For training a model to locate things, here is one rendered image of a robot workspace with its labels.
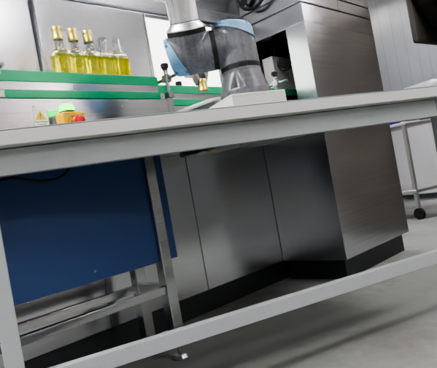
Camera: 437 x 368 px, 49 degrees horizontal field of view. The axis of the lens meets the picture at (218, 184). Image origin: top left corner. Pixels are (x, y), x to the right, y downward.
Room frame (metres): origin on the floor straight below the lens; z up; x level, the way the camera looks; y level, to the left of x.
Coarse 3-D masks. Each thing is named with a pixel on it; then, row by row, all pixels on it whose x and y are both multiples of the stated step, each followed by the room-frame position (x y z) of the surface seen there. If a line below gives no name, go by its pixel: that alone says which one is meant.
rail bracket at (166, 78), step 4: (164, 64) 1.70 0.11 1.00; (168, 64) 1.71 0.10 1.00; (164, 68) 1.70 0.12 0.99; (164, 72) 1.70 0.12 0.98; (164, 76) 1.70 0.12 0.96; (168, 76) 1.70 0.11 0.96; (172, 76) 1.68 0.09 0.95; (176, 76) 1.67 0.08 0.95; (160, 80) 1.73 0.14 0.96; (164, 80) 1.70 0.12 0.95; (168, 80) 1.70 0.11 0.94; (168, 84) 1.70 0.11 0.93; (168, 88) 1.70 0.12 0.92; (168, 92) 1.69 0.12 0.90; (172, 92) 1.70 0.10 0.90; (168, 96) 1.70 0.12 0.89; (172, 96) 1.70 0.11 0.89
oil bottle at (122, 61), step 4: (116, 52) 1.74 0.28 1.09; (120, 52) 1.74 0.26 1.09; (116, 56) 1.72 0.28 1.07; (120, 56) 1.73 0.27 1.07; (124, 56) 1.74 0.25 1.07; (116, 60) 1.72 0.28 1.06; (120, 60) 1.73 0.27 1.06; (124, 60) 1.74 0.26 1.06; (128, 60) 1.76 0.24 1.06; (120, 64) 1.73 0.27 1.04; (124, 64) 1.74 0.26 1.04; (128, 64) 1.75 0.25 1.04; (120, 68) 1.73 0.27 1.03; (124, 68) 1.74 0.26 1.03; (128, 68) 1.75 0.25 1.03; (120, 72) 1.72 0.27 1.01; (124, 72) 1.73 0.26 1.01; (128, 72) 1.75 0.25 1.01
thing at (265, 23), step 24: (240, 0) 2.50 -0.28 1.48; (288, 0) 2.30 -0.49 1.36; (312, 0) 2.33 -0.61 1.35; (336, 0) 2.50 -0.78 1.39; (360, 0) 2.69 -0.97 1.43; (264, 24) 2.41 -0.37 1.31; (288, 24) 2.31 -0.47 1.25; (336, 24) 2.46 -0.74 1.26; (360, 24) 2.65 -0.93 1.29; (264, 48) 2.61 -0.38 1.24; (288, 48) 2.70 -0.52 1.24
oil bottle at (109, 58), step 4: (100, 52) 1.69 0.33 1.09; (104, 52) 1.69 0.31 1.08; (108, 52) 1.70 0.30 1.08; (104, 56) 1.68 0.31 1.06; (108, 56) 1.69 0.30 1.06; (112, 56) 1.71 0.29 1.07; (104, 60) 1.68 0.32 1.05; (108, 60) 1.69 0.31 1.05; (112, 60) 1.70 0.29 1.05; (104, 64) 1.68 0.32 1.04; (108, 64) 1.69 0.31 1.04; (112, 64) 1.70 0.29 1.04; (116, 64) 1.71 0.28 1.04; (104, 68) 1.68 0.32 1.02; (108, 68) 1.69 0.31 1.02; (112, 68) 1.70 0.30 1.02; (116, 68) 1.71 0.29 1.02; (108, 72) 1.69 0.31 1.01; (112, 72) 1.70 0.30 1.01; (116, 72) 1.71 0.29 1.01
